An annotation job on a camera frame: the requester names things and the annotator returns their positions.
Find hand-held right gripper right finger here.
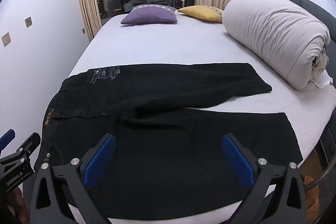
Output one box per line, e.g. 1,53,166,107
221,133,307,224

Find purple pillow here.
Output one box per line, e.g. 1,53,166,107
121,5,178,25

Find grey headboard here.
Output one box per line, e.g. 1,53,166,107
248,0,336,43

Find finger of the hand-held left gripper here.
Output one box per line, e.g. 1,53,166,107
0,129,16,152
0,132,41,165

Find white bed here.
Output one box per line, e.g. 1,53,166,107
22,7,336,224

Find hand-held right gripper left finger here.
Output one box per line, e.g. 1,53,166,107
29,133,117,224

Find mesh chair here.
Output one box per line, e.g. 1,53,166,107
304,156,336,224

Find black pants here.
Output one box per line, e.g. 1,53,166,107
39,63,303,220

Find rolled white duvet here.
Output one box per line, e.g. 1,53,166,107
222,0,332,90

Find yellow pillow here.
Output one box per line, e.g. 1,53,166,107
178,5,224,23

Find orange cloth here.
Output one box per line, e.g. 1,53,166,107
301,174,321,219

